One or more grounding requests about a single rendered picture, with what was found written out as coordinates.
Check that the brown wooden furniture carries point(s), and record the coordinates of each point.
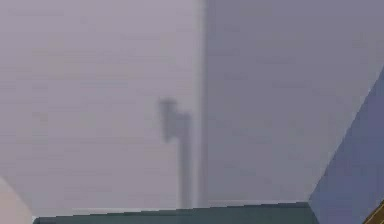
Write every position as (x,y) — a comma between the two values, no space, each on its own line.
(378,216)

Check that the white rounded fixture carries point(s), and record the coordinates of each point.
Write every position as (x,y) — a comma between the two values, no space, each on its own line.
(11,210)

